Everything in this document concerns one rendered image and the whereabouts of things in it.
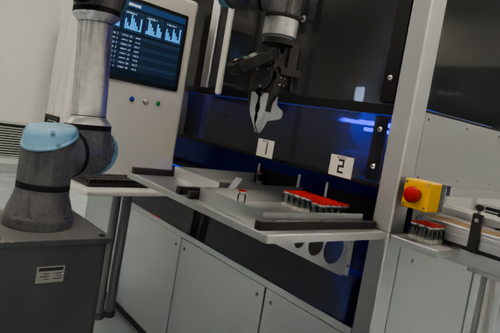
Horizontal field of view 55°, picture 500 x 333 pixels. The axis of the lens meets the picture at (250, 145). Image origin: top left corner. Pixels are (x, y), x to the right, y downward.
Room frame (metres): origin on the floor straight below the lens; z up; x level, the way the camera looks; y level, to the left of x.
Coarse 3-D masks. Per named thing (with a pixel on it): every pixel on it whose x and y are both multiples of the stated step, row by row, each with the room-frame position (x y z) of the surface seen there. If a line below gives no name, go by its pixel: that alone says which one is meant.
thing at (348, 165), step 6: (336, 156) 1.37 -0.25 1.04; (342, 156) 1.36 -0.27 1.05; (330, 162) 1.39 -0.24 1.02; (336, 162) 1.37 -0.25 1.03; (342, 162) 1.35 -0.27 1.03; (348, 162) 1.34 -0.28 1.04; (330, 168) 1.38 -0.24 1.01; (336, 168) 1.37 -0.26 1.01; (342, 168) 1.35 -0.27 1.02; (348, 168) 1.33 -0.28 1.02; (330, 174) 1.38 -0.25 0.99; (336, 174) 1.36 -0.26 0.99; (342, 174) 1.35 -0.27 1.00; (348, 174) 1.33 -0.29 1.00
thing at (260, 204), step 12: (204, 192) 1.21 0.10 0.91; (216, 192) 1.25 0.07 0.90; (228, 192) 1.28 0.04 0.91; (252, 192) 1.33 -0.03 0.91; (264, 192) 1.35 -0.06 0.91; (276, 192) 1.38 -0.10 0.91; (216, 204) 1.16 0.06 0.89; (228, 204) 1.12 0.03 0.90; (240, 204) 1.09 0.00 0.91; (252, 204) 1.28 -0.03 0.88; (264, 204) 1.31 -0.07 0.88; (276, 204) 1.34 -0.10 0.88; (240, 216) 1.08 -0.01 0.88; (252, 216) 1.05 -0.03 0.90; (264, 216) 1.02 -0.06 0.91; (276, 216) 1.04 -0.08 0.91; (288, 216) 1.07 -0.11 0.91; (300, 216) 1.09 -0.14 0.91; (312, 216) 1.12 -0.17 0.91; (324, 216) 1.14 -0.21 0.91; (336, 216) 1.17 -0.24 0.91; (348, 216) 1.20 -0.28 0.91; (360, 216) 1.23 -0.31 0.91
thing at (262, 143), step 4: (260, 140) 1.64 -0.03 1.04; (264, 140) 1.63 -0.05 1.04; (268, 140) 1.61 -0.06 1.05; (260, 144) 1.64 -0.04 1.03; (264, 144) 1.63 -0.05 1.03; (268, 144) 1.61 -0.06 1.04; (272, 144) 1.59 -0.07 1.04; (260, 148) 1.64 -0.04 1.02; (264, 148) 1.62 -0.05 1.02; (268, 148) 1.61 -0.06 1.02; (272, 148) 1.59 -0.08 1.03; (256, 152) 1.65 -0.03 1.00; (260, 152) 1.63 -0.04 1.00; (264, 152) 1.62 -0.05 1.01; (268, 152) 1.60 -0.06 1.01; (272, 152) 1.59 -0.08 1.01; (264, 156) 1.62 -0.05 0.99; (268, 156) 1.60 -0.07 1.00
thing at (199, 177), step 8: (176, 168) 1.55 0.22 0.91; (184, 168) 1.58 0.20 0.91; (192, 168) 1.60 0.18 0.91; (176, 176) 1.54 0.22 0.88; (184, 176) 1.51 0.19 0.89; (192, 176) 1.47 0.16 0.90; (200, 176) 1.44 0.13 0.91; (208, 176) 1.64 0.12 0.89; (216, 176) 1.66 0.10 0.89; (224, 176) 1.68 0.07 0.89; (232, 176) 1.71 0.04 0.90; (240, 176) 1.73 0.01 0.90; (248, 176) 1.75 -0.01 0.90; (200, 184) 1.43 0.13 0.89; (208, 184) 1.40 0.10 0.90; (216, 184) 1.37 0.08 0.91; (224, 184) 1.37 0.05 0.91; (240, 184) 1.41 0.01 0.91; (248, 184) 1.42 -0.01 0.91; (256, 184) 1.45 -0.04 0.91
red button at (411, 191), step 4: (408, 188) 1.14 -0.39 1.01; (412, 188) 1.14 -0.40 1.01; (416, 188) 1.14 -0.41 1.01; (404, 192) 1.15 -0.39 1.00; (408, 192) 1.14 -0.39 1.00; (412, 192) 1.13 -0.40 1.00; (416, 192) 1.13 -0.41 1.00; (404, 196) 1.15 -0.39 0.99; (408, 196) 1.14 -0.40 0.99; (412, 196) 1.13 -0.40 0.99; (416, 196) 1.13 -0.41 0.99; (408, 200) 1.14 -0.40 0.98; (412, 200) 1.13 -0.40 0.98; (416, 200) 1.13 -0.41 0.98
